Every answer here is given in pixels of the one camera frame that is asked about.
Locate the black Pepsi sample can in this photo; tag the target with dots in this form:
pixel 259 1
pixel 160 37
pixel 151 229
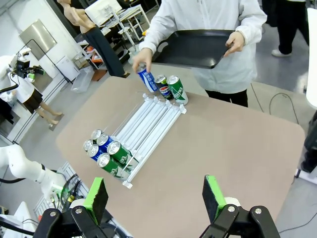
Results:
pixel 164 91

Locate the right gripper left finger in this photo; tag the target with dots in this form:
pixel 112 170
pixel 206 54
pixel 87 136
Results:
pixel 95 198

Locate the bystander in black trousers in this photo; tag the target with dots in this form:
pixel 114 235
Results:
pixel 287 24

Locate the person's left forearm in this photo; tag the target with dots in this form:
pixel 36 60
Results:
pixel 252 27

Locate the blue Pocari Sweat sample can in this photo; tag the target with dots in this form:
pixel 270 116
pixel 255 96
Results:
pixel 148 81

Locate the metal wall panel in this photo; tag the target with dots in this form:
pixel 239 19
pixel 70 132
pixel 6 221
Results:
pixel 38 38

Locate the clear plastic storage bin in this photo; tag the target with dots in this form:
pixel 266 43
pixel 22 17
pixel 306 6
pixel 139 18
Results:
pixel 83 80

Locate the white can dispenser rack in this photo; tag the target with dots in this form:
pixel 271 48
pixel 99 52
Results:
pixel 151 119

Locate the black plastic tray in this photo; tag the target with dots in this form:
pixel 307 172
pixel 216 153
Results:
pixel 193 49

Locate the person's right forearm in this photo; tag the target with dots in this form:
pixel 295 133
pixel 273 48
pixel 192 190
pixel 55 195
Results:
pixel 151 37

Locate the small white cabinet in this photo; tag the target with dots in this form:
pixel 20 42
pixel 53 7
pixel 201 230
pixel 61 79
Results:
pixel 67 69

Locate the green Chilsung sample can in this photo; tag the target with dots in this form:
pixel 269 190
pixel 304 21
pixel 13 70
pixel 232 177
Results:
pixel 178 91

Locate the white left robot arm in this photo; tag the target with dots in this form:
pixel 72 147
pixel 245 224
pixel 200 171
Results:
pixel 22 163

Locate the person in white hoodie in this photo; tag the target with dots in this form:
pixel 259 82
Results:
pixel 210 15

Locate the white column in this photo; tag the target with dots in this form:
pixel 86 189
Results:
pixel 312 62

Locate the white frame desk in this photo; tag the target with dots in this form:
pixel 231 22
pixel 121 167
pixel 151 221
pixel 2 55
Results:
pixel 128 15

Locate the person's left hand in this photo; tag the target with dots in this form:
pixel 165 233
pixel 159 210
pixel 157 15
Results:
pixel 236 42

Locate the white lab robot arm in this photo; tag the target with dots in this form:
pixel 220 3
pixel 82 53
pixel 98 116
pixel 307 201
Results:
pixel 5 67

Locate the mannequin with black skirt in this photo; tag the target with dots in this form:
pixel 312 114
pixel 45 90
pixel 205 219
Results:
pixel 33 99

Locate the person's right hand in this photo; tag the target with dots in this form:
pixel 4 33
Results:
pixel 143 56

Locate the green can second row left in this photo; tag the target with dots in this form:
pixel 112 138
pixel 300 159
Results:
pixel 96 134

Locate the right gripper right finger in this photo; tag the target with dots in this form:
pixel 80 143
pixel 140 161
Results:
pixel 213 198

